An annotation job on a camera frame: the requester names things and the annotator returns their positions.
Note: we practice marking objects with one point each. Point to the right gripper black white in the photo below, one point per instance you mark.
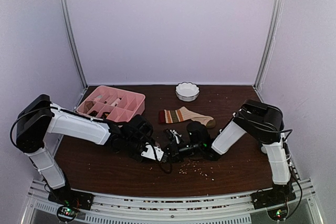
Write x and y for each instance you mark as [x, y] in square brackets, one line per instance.
[174, 153]

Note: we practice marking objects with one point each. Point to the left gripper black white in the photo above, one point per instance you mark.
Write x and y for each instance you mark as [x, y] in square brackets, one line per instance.
[151, 145]

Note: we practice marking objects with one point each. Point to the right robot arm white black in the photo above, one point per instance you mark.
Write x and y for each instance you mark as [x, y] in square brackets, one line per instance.
[263, 122]

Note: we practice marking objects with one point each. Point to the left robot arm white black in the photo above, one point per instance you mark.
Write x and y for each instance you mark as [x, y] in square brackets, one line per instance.
[43, 117]

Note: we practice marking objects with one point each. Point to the striped beige brown sock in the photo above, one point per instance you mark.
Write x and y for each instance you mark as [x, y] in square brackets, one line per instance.
[183, 114]

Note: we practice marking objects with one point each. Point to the white scalloped ceramic bowl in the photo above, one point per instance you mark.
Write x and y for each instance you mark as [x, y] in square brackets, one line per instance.
[187, 91]

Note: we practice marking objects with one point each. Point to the pink divided organizer tray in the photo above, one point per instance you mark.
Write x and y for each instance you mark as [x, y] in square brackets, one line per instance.
[112, 104]

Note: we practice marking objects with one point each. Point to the white cup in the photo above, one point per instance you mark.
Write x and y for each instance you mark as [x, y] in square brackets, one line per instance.
[263, 149]

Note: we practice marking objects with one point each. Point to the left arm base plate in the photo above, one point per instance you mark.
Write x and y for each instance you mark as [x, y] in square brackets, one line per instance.
[70, 198]

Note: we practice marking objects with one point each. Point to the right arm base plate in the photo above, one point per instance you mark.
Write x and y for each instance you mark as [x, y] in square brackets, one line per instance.
[271, 197]

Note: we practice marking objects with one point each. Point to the aluminium front table rail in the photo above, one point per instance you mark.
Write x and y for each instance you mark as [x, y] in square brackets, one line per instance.
[229, 208]

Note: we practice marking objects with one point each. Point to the right aluminium corner post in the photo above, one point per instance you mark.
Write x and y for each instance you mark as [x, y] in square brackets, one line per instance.
[269, 45]

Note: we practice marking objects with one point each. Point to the aluminium corner post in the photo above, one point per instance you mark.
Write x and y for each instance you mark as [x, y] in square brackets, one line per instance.
[72, 43]
[269, 45]

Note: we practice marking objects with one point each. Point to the left aluminium corner post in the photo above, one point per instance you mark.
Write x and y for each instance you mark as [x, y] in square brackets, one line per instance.
[72, 43]

